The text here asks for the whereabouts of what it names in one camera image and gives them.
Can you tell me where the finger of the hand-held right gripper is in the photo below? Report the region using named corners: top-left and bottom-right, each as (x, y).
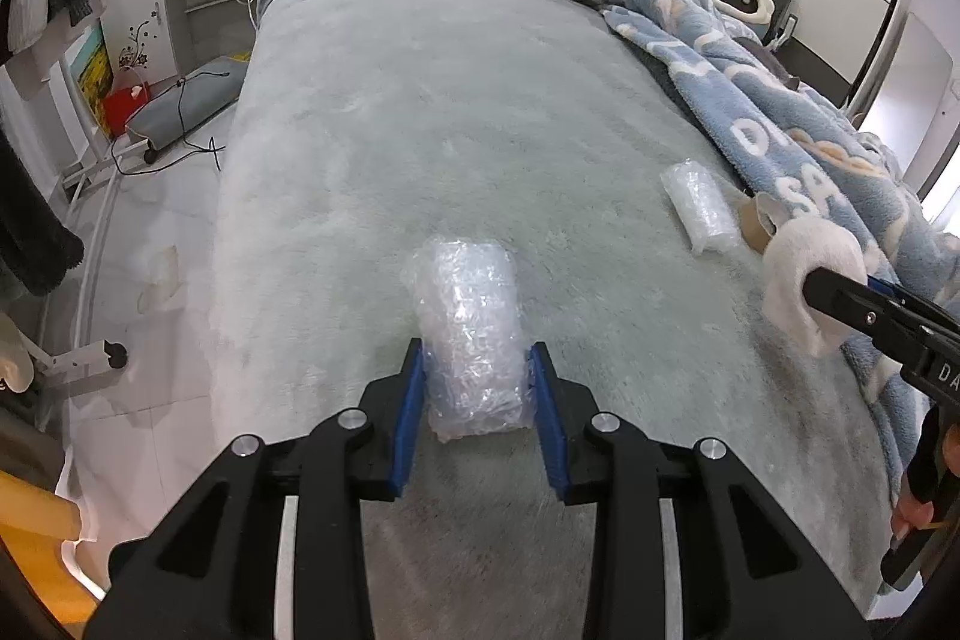
top-left (866, 276), bottom-right (960, 330)
top-left (802, 265), bottom-right (946, 348)

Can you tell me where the person's right hand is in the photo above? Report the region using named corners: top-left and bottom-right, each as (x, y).
top-left (891, 422), bottom-right (960, 540)

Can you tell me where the clear bubble wrap roll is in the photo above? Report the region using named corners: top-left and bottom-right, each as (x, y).
top-left (660, 158), bottom-right (740, 255)
top-left (401, 235), bottom-right (530, 442)

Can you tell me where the white fleece cloth bundle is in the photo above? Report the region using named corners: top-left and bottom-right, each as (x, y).
top-left (761, 214), bottom-right (867, 357)

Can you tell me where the red box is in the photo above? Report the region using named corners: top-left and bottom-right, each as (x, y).
top-left (103, 77), bottom-right (155, 137)

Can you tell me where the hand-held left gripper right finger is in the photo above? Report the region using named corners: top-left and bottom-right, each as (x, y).
top-left (527, 342), bottom-right (875, 640)

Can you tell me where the black power cable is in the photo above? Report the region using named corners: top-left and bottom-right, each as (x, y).
top-left (176, 74), bottom-right (226, 169)

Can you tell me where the cream coat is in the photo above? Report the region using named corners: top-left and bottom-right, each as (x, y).
top-left (0, 310), bottom-right (38, 393)

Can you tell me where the grey padded floor appliance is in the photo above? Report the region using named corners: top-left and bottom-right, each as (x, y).
top-left (124, 56), bottom-right (248, 161)

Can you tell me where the bed with grey-green sheet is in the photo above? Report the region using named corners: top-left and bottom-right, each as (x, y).
top-left (210, 0), bottom-right (960, 640)

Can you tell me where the black fleece garment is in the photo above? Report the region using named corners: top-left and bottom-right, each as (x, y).
top-left (0, 107), bottom-right (85, 296)

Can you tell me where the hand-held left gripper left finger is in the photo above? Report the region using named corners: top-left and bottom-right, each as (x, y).
top-left (84, 338), bottom-right (427, 640)

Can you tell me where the yellow picture board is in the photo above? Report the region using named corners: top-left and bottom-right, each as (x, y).
top-left (75, 29), bottom-right (113, 120)

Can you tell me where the low cardboard tape ring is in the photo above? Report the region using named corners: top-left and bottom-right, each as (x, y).
top-left (739, 192), bottom-right (788, 255)

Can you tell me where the white clothes rack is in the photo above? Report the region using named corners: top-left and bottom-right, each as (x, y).
top-left (30, 40), bottom-right (151, 393)

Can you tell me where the blue printed fleece blanket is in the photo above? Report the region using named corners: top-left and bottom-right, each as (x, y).
top-left (332, 0), bottom-right (960, 408)

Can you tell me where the brown pillow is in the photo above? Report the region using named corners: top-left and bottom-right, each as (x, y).
top-left (742, 36), bottom-right (800, 86)

